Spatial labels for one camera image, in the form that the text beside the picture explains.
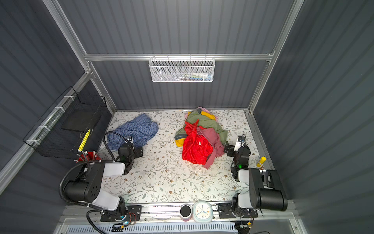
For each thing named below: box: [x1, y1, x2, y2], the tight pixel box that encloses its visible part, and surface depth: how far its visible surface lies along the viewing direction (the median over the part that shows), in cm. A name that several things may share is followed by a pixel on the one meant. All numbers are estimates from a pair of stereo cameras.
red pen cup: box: [75, 151, 102, 163], surface depth 81 cm
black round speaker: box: [179, 204, 192, 222], surface depth 71 cm
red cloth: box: [182, 118, 214, 165], surface depth 90 cm
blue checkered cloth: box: [106, 114, 159, 151], surface depth 103 cm
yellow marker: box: [256, 156, 267, 168], surface depth 85 cm
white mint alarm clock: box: [192, 200, 213, 224], surface depth 73 cm
